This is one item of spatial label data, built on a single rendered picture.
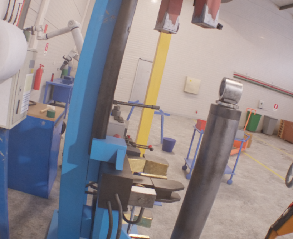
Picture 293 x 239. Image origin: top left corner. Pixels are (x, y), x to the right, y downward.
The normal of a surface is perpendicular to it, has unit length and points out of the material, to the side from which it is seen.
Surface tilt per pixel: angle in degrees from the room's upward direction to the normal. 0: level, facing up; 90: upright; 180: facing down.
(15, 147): 90
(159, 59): 90
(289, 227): 90
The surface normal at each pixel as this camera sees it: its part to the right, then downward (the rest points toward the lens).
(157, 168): -0.09, 0.11
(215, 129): -0.58, -0.03
